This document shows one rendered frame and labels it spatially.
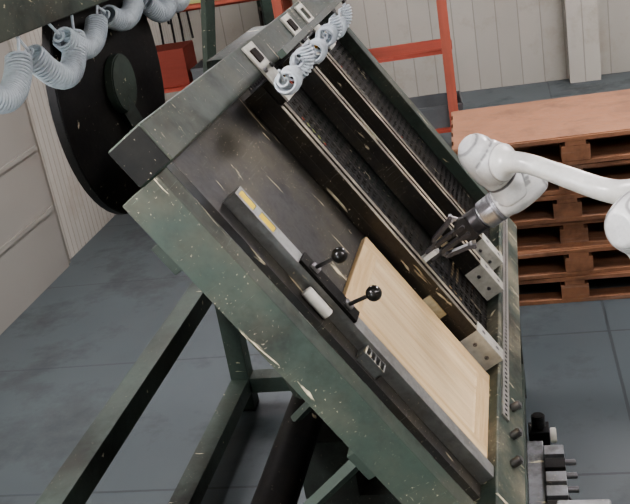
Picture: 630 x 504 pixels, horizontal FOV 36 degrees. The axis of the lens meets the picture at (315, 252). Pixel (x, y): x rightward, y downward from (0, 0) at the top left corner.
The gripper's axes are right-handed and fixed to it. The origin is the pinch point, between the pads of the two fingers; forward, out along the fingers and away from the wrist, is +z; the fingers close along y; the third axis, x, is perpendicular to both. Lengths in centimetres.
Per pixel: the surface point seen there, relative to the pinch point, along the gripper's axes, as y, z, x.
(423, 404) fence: -12, 5, 63
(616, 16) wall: -126, -64, -749
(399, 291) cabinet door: 2.1, 6.7, 19.8
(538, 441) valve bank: -57, 4, 24
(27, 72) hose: 110, 27, 54
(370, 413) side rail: 4, 4, 88
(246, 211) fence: 52, 5, 63
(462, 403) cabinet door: -27.3, 6.6, 40.4
